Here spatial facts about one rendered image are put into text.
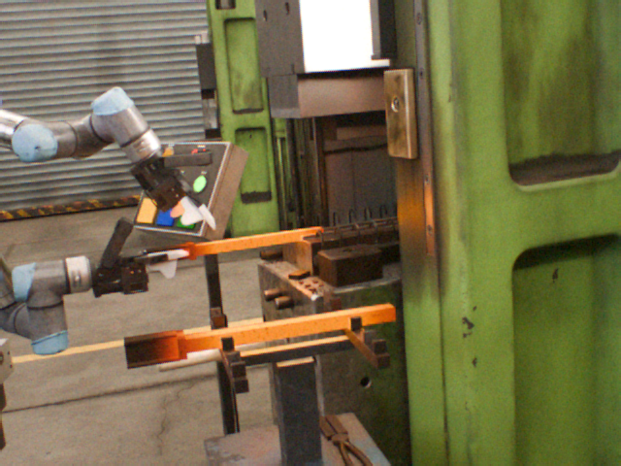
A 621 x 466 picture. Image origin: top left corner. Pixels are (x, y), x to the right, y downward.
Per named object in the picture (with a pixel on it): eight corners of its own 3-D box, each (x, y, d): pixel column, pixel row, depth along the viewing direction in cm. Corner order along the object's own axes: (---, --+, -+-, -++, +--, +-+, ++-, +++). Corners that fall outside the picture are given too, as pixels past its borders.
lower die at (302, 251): (312, 276, 169) (310, 239, 167) (283, 259, 187) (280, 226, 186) (471, 248, 184) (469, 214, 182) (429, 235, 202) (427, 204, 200)
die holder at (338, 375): (328, 491, 162) (312, 295, 154) (272, 424, 197) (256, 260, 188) (538, 430, 182) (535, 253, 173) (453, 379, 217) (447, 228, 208)
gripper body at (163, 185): (159, 212, 165) (126, 167, 161) (190, 188, 167) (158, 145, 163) (166, 216, 158) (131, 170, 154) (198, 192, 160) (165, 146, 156)
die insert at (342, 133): (337, 140, 170) (335, 114, 169) (324, 139, 177) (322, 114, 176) (450, 128, 181) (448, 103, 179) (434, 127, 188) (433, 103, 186)
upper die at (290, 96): (300, 118, 162) (296, 74, 160) (271, 116, 180) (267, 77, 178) (465, 102, 177) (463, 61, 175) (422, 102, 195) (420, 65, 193)
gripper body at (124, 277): (146, 283, 166) (90, 292, 162) (142, 246, 165) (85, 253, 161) (151, 290, 159) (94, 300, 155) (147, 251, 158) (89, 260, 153)
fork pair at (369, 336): (233, 378, 105) (231, 365, 104) (227, 364, 110) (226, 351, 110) (387, 352, 110) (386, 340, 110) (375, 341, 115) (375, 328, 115)
